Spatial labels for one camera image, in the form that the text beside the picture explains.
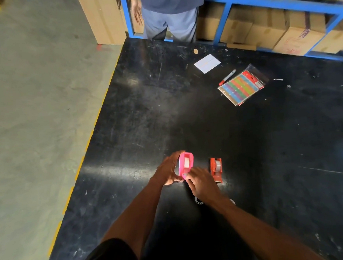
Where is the tall cardboard carton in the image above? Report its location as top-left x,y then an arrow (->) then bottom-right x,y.
77,0 -> 129,47

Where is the pink tape dispenser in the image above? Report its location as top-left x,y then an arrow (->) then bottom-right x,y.
177,152 -> 195,180

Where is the person's left forearm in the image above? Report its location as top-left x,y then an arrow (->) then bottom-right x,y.
98,176 -> 167,260

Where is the person's black sleeve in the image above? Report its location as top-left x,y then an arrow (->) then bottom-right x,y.
76,237 -> 139,260

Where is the red marker pen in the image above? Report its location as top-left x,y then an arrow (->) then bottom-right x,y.
218,69 -> 238,87

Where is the red tape dispenser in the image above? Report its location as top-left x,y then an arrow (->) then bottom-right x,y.
209,157 -> 224,184

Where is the person's right hand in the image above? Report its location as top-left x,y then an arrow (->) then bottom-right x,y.
185,166 -> 225,208

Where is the person's right forearm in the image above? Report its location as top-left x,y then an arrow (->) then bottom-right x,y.
214,193 -> 326,260

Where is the white paper sheet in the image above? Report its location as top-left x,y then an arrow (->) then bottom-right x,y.
193,53 -> 222,75

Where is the blue metal rack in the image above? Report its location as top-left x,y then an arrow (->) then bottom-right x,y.
119,0 -> 343,72

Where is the person's left hand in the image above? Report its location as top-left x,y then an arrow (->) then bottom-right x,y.
149,150 -> 187,187

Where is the stack of cardboard boxes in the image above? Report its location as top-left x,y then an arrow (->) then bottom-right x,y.
194,0 -> 343,61

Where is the packet of coloured sticky tabs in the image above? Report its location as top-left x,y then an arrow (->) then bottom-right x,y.
216,63 -> 271,108

